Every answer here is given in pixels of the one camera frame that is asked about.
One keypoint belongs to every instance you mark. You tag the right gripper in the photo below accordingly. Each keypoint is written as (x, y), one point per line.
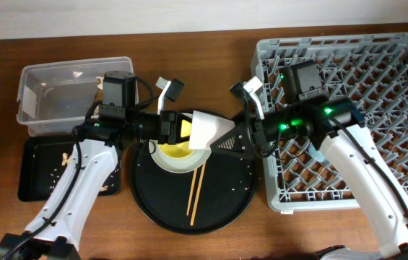
(237, 133)

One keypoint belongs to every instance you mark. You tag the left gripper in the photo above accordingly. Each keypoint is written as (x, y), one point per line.
(167, 136)

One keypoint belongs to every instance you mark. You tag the yellow bowl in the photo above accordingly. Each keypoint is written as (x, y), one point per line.
(181, 149)

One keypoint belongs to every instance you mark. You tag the food scraps pile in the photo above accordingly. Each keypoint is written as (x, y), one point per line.
(65, 161)

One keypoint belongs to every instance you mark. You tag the pink cup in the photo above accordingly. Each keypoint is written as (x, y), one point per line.
(207, 128)

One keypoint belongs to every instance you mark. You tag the blue cup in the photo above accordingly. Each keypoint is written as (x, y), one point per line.
(317, 154)

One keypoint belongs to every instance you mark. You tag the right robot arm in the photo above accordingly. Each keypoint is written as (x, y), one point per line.
(337, 129)

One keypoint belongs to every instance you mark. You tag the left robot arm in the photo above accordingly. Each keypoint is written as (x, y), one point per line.
(56, 230)

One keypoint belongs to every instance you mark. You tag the clear plastic waste bin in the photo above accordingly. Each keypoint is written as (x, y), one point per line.
(54, 97)

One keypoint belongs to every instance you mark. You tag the grey dishwasher rack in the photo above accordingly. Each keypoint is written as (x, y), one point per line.
(372, 71)

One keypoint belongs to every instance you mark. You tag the right wooden chopstick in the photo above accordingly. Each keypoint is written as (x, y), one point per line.
(198, 191)

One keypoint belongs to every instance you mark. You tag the wooden chopstick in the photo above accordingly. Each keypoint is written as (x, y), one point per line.
(198, 191)
(190, 196)

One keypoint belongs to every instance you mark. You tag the grey round plate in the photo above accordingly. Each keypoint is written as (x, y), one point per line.
(177, 165)

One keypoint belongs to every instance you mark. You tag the left wooden chopstick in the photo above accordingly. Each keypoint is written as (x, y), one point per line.
(190, 196)

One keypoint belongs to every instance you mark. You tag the round black serving tray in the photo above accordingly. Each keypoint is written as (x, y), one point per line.
(229, 184)

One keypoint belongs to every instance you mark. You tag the black rectangular tray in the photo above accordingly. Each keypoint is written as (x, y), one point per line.
(43, 163)

